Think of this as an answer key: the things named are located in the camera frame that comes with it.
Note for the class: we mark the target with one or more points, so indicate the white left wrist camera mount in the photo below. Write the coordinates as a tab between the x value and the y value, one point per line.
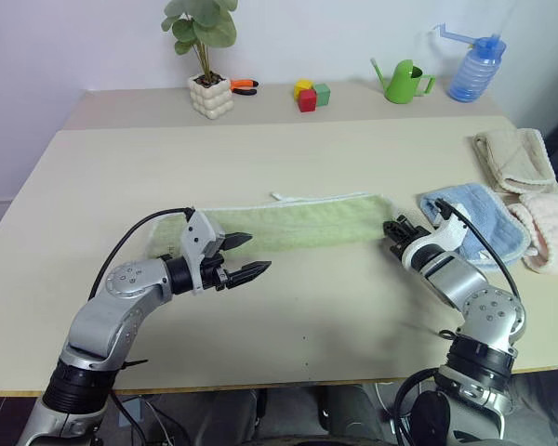
197	237

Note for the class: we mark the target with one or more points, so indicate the green toy cube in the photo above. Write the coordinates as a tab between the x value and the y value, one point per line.
322	94

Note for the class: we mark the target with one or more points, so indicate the green plant in white pot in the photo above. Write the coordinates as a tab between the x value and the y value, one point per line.
211	100

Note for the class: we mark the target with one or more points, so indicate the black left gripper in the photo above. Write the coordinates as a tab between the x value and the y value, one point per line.
215	275

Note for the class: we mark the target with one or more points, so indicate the red toy cube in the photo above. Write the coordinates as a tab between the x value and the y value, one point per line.
307	101

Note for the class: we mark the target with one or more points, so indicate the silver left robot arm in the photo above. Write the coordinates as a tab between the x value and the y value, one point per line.
100	320

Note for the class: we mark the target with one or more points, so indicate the light blue towel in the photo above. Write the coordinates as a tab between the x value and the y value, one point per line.
488	209

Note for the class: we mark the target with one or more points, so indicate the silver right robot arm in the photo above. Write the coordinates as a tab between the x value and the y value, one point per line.
460	279

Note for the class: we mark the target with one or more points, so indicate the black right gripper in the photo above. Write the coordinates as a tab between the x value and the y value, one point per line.
409	233

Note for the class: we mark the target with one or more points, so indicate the blue plastic spray bottle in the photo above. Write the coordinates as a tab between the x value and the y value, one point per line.
474	74

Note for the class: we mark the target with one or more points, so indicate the green watering can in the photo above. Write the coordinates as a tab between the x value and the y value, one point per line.
402	83

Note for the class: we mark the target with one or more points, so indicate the yellow toy block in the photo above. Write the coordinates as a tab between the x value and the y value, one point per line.
302	86

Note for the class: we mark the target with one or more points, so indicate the light green towel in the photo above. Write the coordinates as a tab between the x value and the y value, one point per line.
307	220

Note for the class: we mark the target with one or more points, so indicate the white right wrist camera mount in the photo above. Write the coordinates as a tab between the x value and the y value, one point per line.
448	232

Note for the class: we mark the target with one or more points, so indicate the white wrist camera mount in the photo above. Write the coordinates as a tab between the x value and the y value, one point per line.
197	237
448	232

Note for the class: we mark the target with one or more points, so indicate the folded beige towel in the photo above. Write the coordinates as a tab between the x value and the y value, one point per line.
511	155

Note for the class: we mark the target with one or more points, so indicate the light pink towel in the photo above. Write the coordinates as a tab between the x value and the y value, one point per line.
555	227

